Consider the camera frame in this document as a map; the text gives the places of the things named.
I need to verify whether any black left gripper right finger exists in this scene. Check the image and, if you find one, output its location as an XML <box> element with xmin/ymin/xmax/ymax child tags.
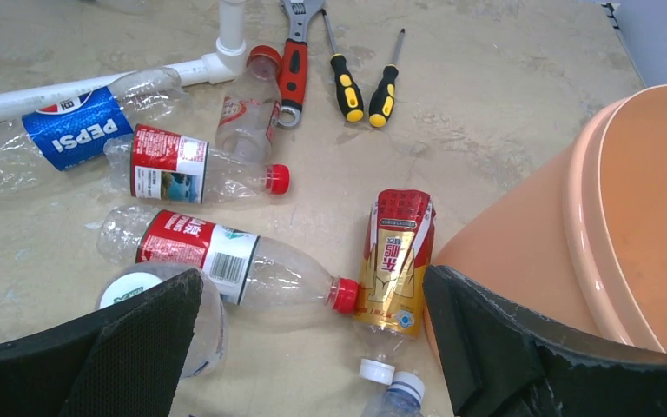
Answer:
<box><xmin>423</xmin><ymin>266</ymin><xmax>667</xmax><ymax>416</ymax></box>

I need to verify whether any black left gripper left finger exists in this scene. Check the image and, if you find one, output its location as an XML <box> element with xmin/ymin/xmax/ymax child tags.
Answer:
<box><xmin>0</xmin><ymin>270</ymin><xmax>203</xmax><ymax>416</ymax></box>

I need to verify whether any clear jar white green lid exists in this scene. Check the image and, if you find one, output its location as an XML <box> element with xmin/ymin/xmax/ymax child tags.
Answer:
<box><xmin>96</xmin><ymin>261</ymin><xmax>228</xmax><ymax>378</ymax></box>

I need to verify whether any gold red label bottle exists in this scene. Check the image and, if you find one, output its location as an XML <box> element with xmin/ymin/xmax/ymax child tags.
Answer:
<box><xmin>353</xmin><ymin>189</ymin><xmax>435</xmax><ymax>385</ymax></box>

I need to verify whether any orange plastic bin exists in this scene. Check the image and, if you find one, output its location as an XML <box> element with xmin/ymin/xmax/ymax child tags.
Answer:
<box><xmin>434</xmin><ymin>84</ymin><xmax>667</xmax><ymax>354</ymax></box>

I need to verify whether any clear bottle blue white cap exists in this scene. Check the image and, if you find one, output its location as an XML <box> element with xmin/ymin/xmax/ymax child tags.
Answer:
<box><xmin>361</xmin><ymin>371</ymin><xmax>425</xmax><ymax>417</ymax></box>

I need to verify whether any red label bottle near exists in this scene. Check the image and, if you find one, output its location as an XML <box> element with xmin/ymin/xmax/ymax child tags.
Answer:
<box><xmin>96</xmin><ymin>204</ymin><xmax>358</xmax><ymax>314</ymax></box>

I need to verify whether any red label bottle middle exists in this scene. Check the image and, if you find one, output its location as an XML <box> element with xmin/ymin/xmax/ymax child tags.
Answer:
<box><xmin>104</xmin><ymin>124</ymin><xmax>291</xmax><ymax>205</ymax></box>

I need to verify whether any Pepsi bottle by pipe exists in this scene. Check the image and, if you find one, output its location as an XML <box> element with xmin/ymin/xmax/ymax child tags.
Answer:
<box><xmin>0</xmin><ymin>83</ymin><xmax>189</xmax><ymax>195</ymax></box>

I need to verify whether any clear bottle red open cap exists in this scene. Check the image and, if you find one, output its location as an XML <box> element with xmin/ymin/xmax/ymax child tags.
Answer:
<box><xmin>215</xmin><ymin>44</ymin><xmax>281</xmax><ymax>163</ymax></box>

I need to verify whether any yellow black screwdriver right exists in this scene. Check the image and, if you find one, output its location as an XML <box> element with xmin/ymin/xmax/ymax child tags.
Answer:
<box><xmin>368</xmin><ymin>28</ymin><xmax>406</xmax><ymax>128</ymax></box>

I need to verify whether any yellow black screwdriver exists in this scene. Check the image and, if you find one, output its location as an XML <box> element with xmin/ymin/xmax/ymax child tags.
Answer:
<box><xmin>368</xmin><ymin>28</ymin><xmax>406</xmax><ymax>128</ymax></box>
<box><xmin>321</xmin><ymin>9</ymin><xmax>364</xmax><ymax>122</ymax></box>

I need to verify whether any yellow black screwdriver left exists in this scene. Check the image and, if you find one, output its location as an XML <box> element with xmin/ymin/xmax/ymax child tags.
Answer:
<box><xmin>321</xmin><ymin>9</ymin><xmax>364</xmax><ymax>122</ymax></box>

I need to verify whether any white PVC pipe frame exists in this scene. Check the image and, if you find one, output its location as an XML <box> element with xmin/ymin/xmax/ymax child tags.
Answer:
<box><xmin>0</xmin><ymin>1</ymin><xmax>248</xmax><ymax>122</ymax></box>

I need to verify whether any red handled adjustable wrench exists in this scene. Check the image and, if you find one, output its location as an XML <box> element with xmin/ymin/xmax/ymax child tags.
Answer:
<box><xmin>278</xmin><ymin>0</ymin><xmax>325</xmax><ymax>129</ymax></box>

